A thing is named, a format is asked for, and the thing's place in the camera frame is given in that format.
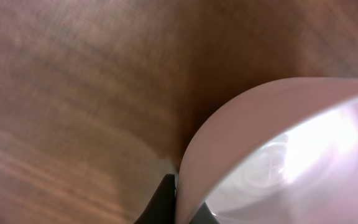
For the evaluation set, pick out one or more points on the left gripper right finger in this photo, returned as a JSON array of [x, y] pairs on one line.
[[203, 216]]

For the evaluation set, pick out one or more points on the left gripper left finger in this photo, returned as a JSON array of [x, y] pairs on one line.
[[161, 208]]

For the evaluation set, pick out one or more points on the pink plastic bowl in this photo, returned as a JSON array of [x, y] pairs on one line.
[[282, 152]]

